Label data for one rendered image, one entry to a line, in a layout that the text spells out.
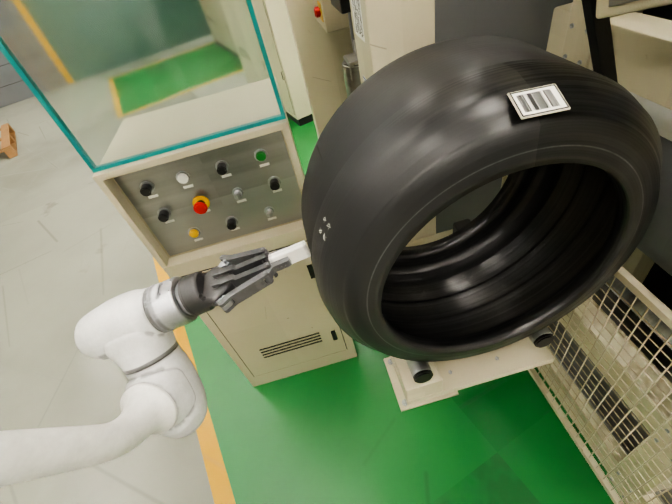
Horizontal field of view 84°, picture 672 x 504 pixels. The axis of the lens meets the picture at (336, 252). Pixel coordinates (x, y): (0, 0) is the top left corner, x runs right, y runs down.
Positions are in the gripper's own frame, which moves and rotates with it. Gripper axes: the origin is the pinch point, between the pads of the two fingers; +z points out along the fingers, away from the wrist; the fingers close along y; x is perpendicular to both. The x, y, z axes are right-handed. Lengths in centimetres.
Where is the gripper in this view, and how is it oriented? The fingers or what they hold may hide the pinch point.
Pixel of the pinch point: (289, 255)
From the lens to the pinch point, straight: 66.3
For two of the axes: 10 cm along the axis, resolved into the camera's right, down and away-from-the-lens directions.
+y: -2.1, -6.6, 7.2
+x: 3.3, 6.5, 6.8
